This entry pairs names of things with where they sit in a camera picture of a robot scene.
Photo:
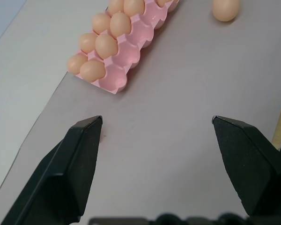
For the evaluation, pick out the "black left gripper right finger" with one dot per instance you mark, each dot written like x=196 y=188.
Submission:
x=253 y=168

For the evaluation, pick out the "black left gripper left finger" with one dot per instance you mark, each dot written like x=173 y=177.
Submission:
x=61 y=178

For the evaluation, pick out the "pink plastic egg tray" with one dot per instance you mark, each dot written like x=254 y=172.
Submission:
x=131 y=47

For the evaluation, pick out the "beige egg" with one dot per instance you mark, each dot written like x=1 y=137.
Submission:
x=164 y=2
x=115 y=7
x=225 y=9
x=93 y=70
x=100 y=23
x=134 y=7
x=87 y=42
x=120 y=24
x=75 y=64
x=105 y=45

